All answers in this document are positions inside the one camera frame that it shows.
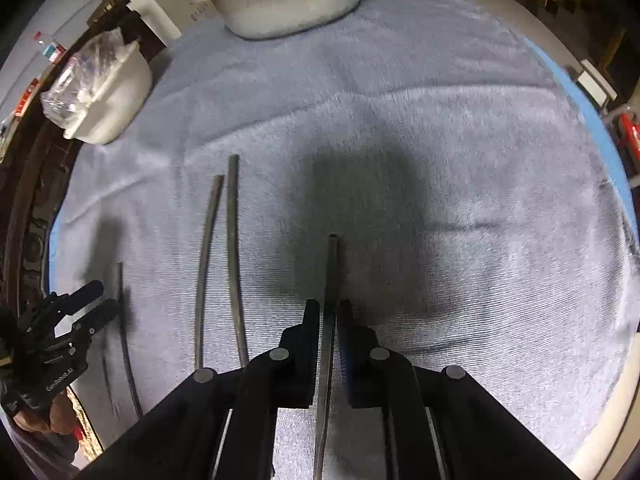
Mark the clear water bottle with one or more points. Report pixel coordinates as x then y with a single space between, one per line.
50 51

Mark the person's left hand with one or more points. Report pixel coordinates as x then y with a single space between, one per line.
50 415

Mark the clear plastic bag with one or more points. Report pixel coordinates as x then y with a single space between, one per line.
75 85

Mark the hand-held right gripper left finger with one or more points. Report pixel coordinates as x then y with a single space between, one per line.
307 340

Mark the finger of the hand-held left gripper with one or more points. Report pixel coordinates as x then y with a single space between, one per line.
102 312
85 292

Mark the white cardboard box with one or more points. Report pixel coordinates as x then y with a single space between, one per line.
165 5

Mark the person's left forearm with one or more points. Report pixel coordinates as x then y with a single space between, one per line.
30 452

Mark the small white stool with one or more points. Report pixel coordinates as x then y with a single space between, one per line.
595 82

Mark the white plastic bowl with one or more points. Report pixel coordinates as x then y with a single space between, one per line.
115 105

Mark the dark metal chopstick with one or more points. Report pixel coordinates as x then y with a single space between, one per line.
204 265
125 360
332 270
231 240

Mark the grey tablecloth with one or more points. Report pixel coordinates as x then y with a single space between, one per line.
450 160

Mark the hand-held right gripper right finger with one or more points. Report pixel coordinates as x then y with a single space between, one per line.
347 355

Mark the aluminium cooking pot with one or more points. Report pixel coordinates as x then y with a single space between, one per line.
290 5

